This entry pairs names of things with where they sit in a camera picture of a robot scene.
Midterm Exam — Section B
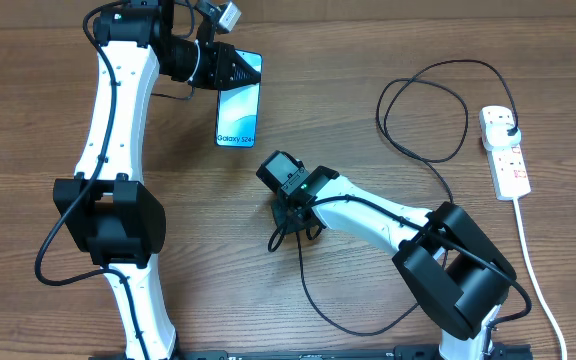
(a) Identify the Samsung Galaxy smartphone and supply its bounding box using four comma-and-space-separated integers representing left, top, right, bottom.
215, 49, 264, 149

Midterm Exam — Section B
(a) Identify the black USB charging cable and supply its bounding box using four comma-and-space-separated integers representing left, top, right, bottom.
267, 59, 520, 337

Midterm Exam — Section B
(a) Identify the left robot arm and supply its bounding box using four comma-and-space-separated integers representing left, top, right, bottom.
53, 0, 261, 359

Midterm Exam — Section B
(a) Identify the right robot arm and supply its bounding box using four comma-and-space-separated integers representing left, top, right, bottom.
256, 151, 516, 359

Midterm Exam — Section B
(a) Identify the white USB charger plug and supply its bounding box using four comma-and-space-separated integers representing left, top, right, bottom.
482, 123, 522, 151

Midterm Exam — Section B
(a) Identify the white power strip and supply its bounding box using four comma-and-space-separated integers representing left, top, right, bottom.
479, 105, 531, 201

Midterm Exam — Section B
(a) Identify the white power strip cord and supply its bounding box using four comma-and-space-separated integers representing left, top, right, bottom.
511, 197, 569, 360

